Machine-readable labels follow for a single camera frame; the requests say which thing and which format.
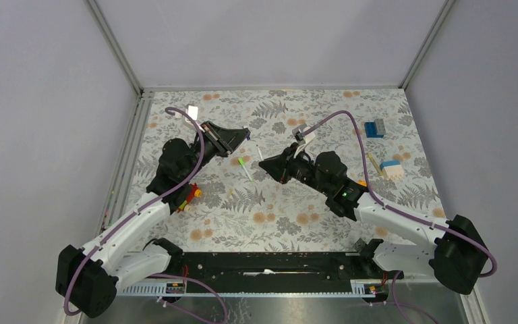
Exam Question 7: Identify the blue white eraser block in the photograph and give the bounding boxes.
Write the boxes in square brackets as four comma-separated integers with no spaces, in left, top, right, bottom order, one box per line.
[379,160,405,180]

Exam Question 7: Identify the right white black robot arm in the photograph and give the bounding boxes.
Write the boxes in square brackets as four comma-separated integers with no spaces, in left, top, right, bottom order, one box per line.
[258,144,489,295]

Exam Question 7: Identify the white pen green tip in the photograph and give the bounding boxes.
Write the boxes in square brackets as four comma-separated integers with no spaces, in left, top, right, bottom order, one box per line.
[241,165,254,182]

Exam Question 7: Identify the white slotted cable duct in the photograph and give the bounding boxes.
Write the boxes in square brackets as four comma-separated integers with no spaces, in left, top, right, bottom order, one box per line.
[117,280,376,298]

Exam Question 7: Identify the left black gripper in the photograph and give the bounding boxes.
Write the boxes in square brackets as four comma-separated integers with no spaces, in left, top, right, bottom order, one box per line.
[182,120,250,182]

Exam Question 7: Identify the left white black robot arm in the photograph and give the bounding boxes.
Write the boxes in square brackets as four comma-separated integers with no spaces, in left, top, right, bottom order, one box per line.
[55,121,250,318]

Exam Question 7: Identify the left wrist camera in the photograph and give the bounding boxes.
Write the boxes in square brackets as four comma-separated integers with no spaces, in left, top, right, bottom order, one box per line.
[173,105,203,131]

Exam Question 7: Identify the red yellow green toy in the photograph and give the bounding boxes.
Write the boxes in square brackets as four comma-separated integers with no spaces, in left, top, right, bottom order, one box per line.
[176,183,202,212]

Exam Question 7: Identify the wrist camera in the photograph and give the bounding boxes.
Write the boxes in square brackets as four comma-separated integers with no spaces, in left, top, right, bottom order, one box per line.
[292,124,316,157]
[173,105,203,131]

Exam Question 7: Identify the blue grey toy blocks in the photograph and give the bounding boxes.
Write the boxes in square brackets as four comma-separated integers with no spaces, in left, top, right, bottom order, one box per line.
[364,118,386,138]

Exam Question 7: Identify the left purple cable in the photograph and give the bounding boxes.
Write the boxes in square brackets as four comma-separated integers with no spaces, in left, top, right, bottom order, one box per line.
[63,107,229,324]

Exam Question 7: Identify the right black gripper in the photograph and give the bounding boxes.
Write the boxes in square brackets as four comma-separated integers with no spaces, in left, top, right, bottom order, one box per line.
[258,142,332,196]

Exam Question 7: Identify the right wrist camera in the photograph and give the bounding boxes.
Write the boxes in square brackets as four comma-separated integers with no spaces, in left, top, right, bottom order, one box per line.
[292,124,316,157]

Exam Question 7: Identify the floral patterned table mat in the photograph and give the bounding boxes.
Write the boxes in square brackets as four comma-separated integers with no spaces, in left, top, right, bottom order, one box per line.
[128,88,447,252]

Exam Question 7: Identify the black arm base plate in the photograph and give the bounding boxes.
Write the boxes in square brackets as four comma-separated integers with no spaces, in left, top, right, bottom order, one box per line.
[162,252,397,291]

